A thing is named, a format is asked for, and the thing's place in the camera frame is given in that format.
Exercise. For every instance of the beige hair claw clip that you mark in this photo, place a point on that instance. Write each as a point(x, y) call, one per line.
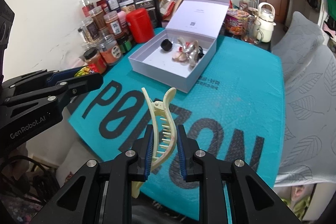
point(193, 54)

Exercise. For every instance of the black-lid red spice jar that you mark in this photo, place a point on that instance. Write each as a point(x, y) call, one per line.
point(95, 62)

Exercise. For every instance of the yellow snack packet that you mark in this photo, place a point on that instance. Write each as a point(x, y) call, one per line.
point(85, 71)

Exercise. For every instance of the brown spice jar white label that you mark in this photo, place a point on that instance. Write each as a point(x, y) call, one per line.
point(115, 26)

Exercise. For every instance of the pink and black bag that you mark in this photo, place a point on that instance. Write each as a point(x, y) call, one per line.
point(329, 29)

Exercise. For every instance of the instant noodle cup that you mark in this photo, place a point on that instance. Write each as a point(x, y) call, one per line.
point(236, 23)

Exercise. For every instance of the red snack packet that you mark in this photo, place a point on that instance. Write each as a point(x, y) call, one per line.
point(169, 10)

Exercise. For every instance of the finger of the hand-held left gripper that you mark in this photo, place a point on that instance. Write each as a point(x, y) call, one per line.
point(86, 83)
point(60, 77)

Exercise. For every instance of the dark red spice jar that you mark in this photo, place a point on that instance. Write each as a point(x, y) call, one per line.
point(103, 6)

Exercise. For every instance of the grey leaf-pattern chair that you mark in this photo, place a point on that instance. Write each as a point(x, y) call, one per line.
point(296, 43)
point(309, 113)

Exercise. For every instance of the pink bottle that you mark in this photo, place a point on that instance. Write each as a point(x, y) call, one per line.
point(122, 18)

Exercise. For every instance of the seed-filled clear jar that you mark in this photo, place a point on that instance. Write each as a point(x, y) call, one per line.
point(89, 31)

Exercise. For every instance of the teal bubble mailer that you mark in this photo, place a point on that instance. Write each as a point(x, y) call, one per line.
point(223, 98)

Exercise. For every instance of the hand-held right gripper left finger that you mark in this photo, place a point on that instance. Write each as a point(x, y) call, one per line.
point(148, 150)

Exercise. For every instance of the red canister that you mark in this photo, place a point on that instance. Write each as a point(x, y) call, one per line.
point(140, 26)

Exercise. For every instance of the black hair claw clip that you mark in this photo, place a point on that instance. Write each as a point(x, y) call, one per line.
point(200, 52)

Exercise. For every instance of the dark tall spice jar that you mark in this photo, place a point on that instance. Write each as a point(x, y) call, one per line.
point(113, 2)

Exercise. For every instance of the cream hair claw clip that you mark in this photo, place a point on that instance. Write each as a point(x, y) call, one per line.
point(157, 113)

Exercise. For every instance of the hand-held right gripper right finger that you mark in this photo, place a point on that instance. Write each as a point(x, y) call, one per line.
point(183, 150)

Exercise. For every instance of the glass mug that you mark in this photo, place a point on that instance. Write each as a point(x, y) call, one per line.
point(252, 31)

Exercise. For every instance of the orange powder spice jar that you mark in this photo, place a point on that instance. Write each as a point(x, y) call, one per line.
point(110, 52)

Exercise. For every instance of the white kettle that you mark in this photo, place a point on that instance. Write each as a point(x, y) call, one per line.
point(266, 24)

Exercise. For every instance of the dark green jar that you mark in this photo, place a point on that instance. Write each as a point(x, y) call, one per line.
point(124, 45)

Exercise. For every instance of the white hinged-lid gift box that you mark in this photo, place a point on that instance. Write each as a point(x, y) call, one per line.
point(199, 14)

